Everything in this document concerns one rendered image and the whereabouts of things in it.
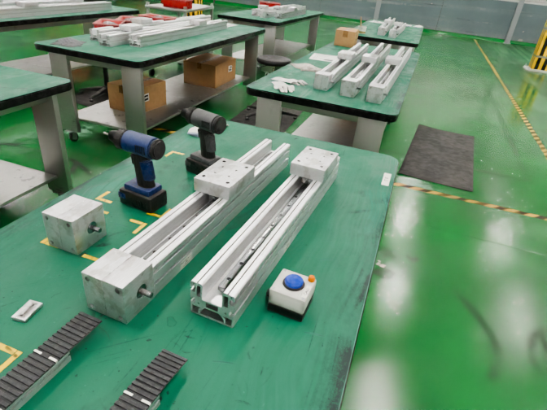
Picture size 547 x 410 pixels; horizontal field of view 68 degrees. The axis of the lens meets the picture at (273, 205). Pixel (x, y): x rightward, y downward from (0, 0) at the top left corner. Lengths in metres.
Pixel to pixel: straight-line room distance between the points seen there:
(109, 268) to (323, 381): 0.46
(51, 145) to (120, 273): 1.90
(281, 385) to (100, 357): 0.33
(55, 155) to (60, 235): 1.64
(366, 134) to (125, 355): 1.98
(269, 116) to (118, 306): 1.96
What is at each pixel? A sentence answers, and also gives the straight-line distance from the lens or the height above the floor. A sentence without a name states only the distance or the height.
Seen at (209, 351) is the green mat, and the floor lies 0.78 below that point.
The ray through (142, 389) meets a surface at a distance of 0.75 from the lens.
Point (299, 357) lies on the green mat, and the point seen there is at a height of 0.78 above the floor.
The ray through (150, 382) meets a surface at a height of 0.81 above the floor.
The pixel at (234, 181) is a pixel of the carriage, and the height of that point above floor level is 0.90.
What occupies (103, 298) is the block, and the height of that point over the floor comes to 0.83.
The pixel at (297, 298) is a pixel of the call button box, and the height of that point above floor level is 0.84.
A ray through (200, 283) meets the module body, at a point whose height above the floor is 0.86.
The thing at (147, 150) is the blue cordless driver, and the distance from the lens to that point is 1.13.
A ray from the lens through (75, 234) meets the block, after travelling 1.06.
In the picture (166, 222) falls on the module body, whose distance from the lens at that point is 1.02.
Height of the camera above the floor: 1.42
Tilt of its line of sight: 30 degrees down
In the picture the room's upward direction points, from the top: 6 degrees clockwise
